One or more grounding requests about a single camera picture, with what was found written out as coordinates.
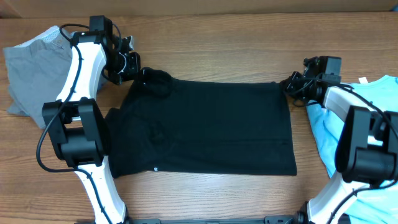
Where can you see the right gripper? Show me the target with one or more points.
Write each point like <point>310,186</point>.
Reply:
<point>290,88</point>

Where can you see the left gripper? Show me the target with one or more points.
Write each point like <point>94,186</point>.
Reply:
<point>134,68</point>

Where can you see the black t-shirt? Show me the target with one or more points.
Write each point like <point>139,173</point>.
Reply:
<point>166,124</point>

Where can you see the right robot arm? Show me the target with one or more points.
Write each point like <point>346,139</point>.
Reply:
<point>366,153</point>

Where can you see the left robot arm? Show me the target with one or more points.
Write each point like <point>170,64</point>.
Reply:
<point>74,123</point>

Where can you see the folded grey shorts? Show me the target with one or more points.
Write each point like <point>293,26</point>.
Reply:
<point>37,71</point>

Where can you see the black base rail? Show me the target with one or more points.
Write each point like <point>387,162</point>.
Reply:
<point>283,219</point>

